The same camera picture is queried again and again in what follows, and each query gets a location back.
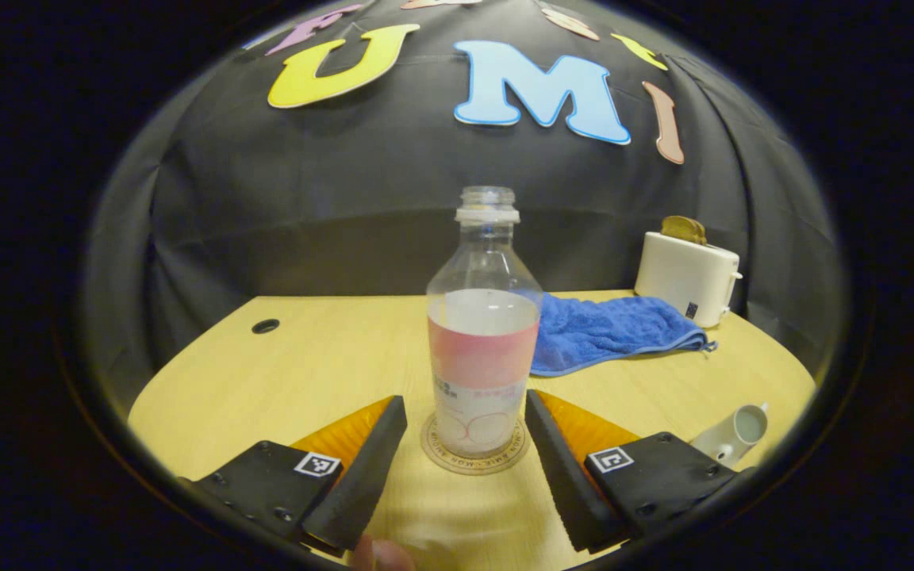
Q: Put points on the round wooden coaster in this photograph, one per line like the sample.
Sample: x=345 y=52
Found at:
x=473 y=466

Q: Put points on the blue towel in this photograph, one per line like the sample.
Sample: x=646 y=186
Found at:
x=608 y=333

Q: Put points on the clear plastic water bottle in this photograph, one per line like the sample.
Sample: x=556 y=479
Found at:
x=481 y=357

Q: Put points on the black backdrop cloth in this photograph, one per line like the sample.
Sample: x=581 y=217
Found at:
x=346 y=222

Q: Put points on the white blue-patterned teacup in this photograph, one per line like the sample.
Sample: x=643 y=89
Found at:
x=723 y=444

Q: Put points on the white toaster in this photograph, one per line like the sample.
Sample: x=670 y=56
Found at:
x=683 y=281

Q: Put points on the brown toast slice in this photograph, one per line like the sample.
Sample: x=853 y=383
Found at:
x=697 y=235
x=677 y=226

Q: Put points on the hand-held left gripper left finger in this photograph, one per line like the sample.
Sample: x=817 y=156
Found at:
x=362 y=484

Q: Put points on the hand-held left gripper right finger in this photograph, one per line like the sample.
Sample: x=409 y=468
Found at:
x=564 y=484

